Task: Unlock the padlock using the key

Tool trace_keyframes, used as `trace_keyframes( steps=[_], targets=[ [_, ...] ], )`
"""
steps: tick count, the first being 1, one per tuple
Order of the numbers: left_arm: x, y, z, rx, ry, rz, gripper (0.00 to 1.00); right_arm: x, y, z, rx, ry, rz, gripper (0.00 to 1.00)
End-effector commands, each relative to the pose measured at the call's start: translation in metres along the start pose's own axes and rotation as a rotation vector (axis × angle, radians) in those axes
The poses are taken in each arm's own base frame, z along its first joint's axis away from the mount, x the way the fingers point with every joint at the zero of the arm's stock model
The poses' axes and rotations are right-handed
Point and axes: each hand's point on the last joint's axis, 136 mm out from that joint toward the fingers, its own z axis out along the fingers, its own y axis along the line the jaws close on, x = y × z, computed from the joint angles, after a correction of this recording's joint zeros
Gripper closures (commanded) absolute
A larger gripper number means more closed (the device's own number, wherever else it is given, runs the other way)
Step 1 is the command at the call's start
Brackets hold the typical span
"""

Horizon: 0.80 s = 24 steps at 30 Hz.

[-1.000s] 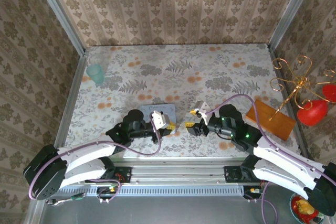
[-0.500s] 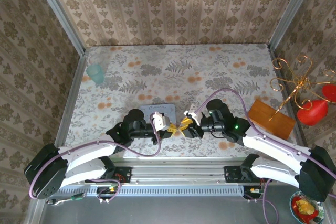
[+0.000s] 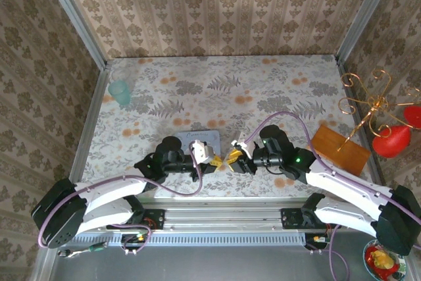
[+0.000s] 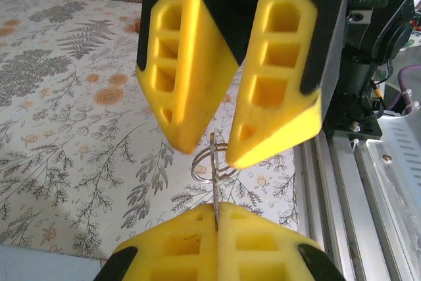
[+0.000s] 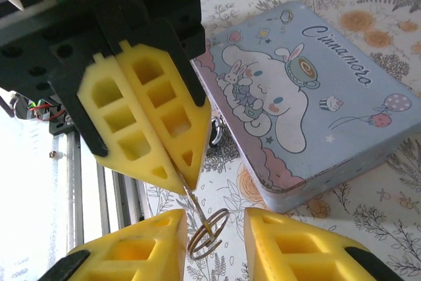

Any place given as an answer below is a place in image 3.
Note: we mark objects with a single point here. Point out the green translucent cup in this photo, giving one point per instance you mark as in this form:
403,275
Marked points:
120,94

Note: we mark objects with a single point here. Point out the patterned ceramic plate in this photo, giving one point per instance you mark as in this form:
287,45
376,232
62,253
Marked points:
402,269

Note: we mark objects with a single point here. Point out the aluminium table side rail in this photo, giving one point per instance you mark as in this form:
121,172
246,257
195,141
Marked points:
90,123

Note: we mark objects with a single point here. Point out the red toy food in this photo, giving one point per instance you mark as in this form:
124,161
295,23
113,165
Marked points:
388,272

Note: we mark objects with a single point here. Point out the red plastic wine glass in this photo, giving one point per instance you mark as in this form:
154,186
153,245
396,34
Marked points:
391,143

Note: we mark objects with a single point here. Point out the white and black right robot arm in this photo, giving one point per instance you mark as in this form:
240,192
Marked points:
345,182

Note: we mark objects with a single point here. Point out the blue cartoon tin box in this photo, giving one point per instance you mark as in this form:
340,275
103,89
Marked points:
210,136

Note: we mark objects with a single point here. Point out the yellow toy food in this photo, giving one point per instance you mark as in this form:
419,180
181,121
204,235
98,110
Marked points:
381,258

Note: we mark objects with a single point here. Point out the aluminium frame post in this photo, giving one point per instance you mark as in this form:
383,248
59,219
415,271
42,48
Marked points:
365,14
75,14

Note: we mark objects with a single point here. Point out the wooden base block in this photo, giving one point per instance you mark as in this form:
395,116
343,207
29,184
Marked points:
332,146

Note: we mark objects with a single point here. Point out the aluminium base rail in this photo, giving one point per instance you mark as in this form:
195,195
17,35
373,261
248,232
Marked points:
223,215

